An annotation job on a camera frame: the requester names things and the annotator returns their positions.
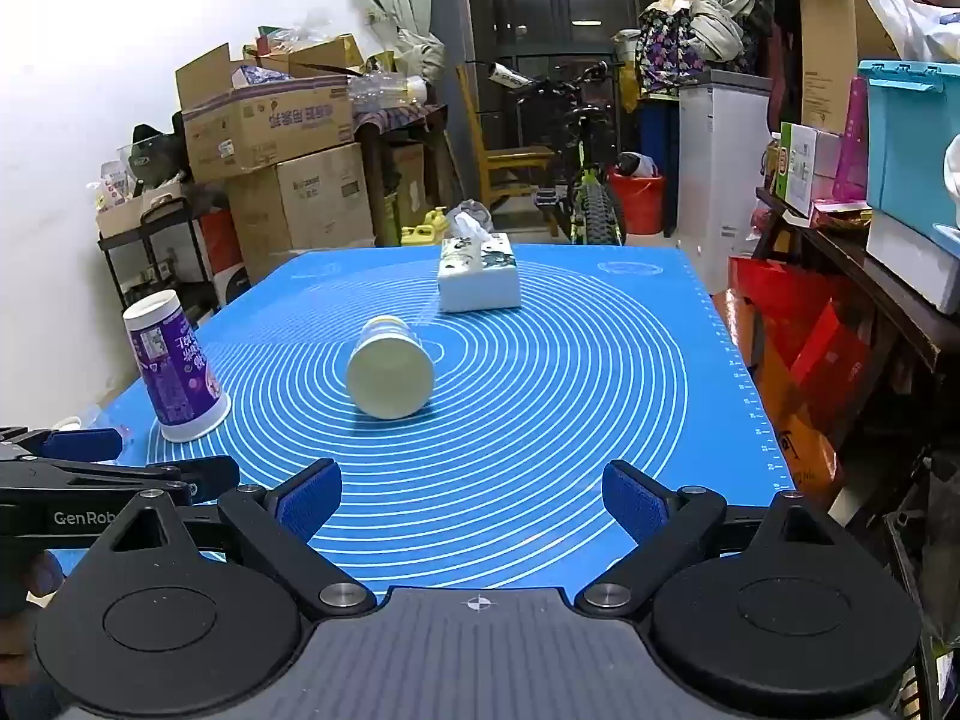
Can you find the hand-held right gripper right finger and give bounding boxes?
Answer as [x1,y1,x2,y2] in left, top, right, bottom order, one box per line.
[574,460,877,620]

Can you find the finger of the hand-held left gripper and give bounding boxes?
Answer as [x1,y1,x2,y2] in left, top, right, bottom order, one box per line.
[0,426,125,464]
[22,454,241,505]

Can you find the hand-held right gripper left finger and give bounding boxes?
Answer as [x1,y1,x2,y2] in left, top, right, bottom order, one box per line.
[90,459,376,622]

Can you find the pale yellow paper cup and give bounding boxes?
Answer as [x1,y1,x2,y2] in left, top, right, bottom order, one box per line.
[346,314,437,421]

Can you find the purple printed paper cup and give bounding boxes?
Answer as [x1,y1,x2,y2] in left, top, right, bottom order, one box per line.
[122,289,232,443]

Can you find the blue silicone mat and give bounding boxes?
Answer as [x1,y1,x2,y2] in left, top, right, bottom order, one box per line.
[45,243,797,592]

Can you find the black metal rack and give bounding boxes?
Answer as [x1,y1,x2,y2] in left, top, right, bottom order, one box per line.
[96,193,227,314]

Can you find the red paper bag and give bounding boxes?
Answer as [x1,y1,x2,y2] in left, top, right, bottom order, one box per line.
[726,255,875,497]

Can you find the white tissue box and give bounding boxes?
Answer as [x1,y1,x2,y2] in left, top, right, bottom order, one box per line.
[437,211,523,314]

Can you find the large brown cardboard box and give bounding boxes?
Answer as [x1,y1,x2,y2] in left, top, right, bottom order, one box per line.
[225,142,374,261]

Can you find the yellow plastic toy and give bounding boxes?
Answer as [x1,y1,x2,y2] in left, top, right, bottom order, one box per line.
[400,205,449,247]

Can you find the black helmet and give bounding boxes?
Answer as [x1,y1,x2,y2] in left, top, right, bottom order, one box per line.
[118,122,190,190]

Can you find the red plastic bucket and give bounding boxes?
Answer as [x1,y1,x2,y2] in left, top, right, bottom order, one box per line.
[608,165,665,236]

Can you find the black bicycle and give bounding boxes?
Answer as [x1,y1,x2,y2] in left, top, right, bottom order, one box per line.
[480,58,629,247]

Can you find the white chest freezer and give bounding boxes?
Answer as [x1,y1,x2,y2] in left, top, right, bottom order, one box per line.
[677,70,775,295]

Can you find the open printed cardboard box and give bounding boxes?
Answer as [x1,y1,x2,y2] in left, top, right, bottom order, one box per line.
[175,43,356,183]

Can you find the wooden chair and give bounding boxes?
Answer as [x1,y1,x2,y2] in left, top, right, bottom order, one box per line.
[456,64,557,212]

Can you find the white storage box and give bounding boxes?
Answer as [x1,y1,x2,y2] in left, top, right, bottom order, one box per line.
[865,208,960,314]

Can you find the white and green carton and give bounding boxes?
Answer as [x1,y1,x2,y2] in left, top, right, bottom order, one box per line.
[778,121,842,220]

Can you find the pink gift box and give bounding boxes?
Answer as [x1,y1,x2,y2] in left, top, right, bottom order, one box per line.
[831,75,872,201]

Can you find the teal plastic storage bin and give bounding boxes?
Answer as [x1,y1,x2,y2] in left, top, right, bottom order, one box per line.
[857,58,960,235]

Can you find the floral fabric bag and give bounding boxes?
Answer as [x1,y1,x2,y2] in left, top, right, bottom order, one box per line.
[636,3,707,97]

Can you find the grey refrigerator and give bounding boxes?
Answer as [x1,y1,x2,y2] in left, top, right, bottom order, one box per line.
[430,0,497,205]

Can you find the tall brown cardboard box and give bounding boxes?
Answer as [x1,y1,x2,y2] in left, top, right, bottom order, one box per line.
[798,0,902,137]

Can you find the white plastic bag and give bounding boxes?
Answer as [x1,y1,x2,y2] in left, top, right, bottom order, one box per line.
[850,0,960,65]

